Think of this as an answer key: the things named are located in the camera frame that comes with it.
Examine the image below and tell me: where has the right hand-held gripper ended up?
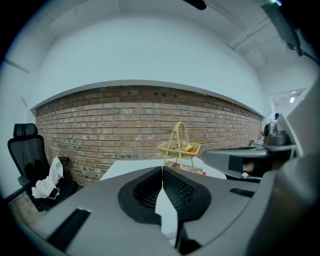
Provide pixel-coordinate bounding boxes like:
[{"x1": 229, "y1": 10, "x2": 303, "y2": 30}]
[{"x1": 262, "y1": 74, "x2": 320, "y2": 159}]

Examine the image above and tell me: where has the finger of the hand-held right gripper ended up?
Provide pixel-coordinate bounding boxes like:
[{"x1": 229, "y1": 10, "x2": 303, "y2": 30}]
[{"x1": 201, "y1": 146, "x2": 272, "y2": 176}]

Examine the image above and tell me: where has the yellow snack packet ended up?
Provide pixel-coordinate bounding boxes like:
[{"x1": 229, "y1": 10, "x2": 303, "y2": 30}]
[{"x1": 179, "y1": 141, "x2": 195, "y2": 152}]

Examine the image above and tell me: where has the white ceiling conduit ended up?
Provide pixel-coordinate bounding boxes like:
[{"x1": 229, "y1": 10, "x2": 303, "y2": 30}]
[{"x1": 227, "y1": 16, "x2": 272, "y2": 52}]

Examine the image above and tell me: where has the two-tier yellow wicker basket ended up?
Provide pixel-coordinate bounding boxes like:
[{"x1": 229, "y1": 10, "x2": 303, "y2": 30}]
[{"x1": 156, "y1": 121, "x2": 204, "y2": 176}]

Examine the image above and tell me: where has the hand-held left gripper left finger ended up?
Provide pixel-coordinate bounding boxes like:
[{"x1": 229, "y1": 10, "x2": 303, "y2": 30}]
[{"x1": 23, "y1": 165, "x2": 163, "y2": 256}]

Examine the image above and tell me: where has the white crumpled cloth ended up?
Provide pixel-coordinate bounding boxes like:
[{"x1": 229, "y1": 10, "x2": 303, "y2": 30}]
[{"x1": 31, "y1": 156, "x2": 65, "y2": 199}]

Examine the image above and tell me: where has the black mesh office chair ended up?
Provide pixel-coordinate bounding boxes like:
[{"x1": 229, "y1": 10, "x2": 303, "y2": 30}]
[{"x1": 7, "y1": 123, "x2": 79, "y2": 213}]

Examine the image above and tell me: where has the grey overhead mounted device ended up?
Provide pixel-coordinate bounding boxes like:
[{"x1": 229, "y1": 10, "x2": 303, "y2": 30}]
[{"x1": 260, "y1": 0, "x2": 305, "y2": 58}]

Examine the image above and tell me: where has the silver smartphone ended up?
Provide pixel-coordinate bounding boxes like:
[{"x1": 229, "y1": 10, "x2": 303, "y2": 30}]
[{"x1": 47, "y1": 187, "x2": 61, "y2": 200}]

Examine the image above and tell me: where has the black overhead object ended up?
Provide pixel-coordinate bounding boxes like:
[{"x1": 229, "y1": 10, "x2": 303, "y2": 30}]
[{"x1": 181, "y1": 0, "x2": 208, "y2": 11}]

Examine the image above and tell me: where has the black cable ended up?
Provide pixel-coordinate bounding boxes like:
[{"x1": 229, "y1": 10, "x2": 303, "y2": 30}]
[{"x1": 299, "y1": 49, "x2": 320, "y2": 65}]

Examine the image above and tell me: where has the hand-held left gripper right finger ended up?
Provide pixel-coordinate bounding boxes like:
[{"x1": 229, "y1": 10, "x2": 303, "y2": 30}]
[{"x1": 161, "y1": 165, "x2": 266, "y2": 256}]

